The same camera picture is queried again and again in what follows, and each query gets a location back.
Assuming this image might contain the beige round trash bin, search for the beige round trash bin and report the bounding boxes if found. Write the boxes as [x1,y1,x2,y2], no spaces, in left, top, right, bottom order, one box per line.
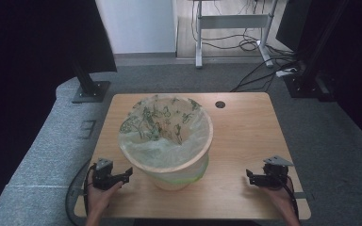
[118,95,215,192]

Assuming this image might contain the clear green-printed plastic bag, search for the clear green-printed plastic bag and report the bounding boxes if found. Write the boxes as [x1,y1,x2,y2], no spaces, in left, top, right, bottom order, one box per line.
[118,93,211,186]

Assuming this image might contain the white desk frame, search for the white desk frame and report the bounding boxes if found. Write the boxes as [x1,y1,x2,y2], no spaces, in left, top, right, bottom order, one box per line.
[188,0,279,70]

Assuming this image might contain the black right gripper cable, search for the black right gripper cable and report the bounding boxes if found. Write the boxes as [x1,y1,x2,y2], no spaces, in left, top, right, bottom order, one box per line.
[276,174,300,220]

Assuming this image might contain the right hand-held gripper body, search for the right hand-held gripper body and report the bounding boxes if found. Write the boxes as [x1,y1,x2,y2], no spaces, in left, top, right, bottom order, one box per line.
[261,154,295,190]

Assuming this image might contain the black metal stand with base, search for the black metal stand with base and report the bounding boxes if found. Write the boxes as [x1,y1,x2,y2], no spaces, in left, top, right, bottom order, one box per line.
[283,0,350,103]
[71,59,111,105]

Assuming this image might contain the black floor cables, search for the black floor cables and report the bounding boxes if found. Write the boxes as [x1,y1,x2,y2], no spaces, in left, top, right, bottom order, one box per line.
[190,0,300,93]

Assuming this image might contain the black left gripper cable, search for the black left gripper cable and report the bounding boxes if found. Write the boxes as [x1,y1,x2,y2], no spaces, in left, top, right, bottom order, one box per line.
[64,159,97,226]

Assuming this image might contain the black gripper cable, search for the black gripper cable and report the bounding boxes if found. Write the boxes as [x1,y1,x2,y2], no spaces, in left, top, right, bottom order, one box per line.
[276,174,300,220]
[64,159,97,226]

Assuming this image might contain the person's left hand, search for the person's left hand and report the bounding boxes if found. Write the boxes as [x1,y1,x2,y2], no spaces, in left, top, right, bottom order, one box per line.
[86,180,124,218]

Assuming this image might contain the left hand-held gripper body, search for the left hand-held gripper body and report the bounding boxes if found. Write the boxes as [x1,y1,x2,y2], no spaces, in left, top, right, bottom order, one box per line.
[91,157,117,191]

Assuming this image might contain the black curtain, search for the black curtain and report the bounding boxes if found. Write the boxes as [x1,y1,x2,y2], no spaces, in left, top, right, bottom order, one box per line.
[0,0,118,218]
[307,0,362,154]

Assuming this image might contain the person's right hand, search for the person's right hand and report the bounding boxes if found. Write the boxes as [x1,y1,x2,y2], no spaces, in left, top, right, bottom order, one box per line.
[259,179,297,218]

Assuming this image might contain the white power strip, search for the white power strip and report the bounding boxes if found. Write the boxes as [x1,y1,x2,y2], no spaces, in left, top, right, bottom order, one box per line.
[275,67,298,78]

